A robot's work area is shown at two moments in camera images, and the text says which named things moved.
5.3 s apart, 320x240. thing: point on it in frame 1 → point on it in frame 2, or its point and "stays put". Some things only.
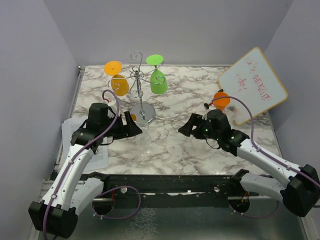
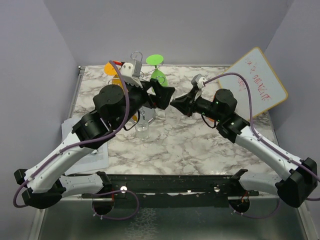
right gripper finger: (197, 120) → (183, 104)
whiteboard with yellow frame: (252, 77) stays put
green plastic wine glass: (158, 83) stays put
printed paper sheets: (100, 160) stays put
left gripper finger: (132, 128) → (164, 95)
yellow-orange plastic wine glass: (120, 84) stays put
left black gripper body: (113, 130) → (143, 98)
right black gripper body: (211, 133) → (199, 105)
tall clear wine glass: (144, 150) → (171, 113)
